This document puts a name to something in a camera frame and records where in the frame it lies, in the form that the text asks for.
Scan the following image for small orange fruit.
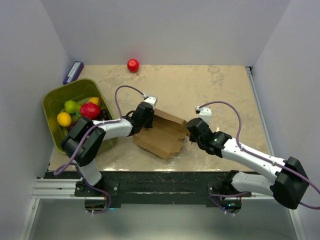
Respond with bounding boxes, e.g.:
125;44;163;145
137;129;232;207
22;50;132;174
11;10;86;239
89;97;101;106

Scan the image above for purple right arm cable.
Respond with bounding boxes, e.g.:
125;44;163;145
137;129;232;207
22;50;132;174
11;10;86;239
196;100;320;216

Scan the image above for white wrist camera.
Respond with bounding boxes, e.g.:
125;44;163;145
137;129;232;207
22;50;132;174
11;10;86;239
195;106;212;125
144;96;158;109

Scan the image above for olive green plastic bin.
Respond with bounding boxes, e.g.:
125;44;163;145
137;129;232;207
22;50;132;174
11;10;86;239
42;78;114;155

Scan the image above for green pear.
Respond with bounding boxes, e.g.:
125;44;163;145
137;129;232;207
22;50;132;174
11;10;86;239
64;100;81;115

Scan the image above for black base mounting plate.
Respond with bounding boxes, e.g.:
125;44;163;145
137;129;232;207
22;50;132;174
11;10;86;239
44;170;242;214

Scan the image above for purple white small box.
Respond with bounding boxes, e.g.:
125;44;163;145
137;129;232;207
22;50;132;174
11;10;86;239
62;61;84;85

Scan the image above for yellow lemon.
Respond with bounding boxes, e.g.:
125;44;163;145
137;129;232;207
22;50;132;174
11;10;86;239
56;112;72;128

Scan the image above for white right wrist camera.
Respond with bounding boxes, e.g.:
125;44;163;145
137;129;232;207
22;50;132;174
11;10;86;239
195;106;212;125

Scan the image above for dark purple grapes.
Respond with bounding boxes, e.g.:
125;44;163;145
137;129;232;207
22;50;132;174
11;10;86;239
66;109;110;133

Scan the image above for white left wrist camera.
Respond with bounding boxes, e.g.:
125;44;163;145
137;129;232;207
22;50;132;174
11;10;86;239
144;96;158;109

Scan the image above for red apple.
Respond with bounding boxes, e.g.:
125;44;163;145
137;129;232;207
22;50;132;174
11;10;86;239
127;59;140;73

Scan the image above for red dragon fruit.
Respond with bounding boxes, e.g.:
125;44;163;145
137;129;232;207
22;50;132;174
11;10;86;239
79;102;101;120

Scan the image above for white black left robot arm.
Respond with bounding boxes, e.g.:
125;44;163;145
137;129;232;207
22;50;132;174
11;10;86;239
61;97;157;196

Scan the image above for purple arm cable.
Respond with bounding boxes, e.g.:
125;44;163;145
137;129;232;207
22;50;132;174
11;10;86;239
196;100;320;216
53;85;148;176

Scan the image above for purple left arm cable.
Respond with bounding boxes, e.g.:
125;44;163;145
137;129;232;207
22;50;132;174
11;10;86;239
53;85;148;176

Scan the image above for brown cardboard paper box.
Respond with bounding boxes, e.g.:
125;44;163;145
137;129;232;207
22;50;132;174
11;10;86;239
132;108;190;159

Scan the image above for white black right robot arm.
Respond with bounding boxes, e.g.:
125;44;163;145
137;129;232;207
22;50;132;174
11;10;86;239
186;118;309;210

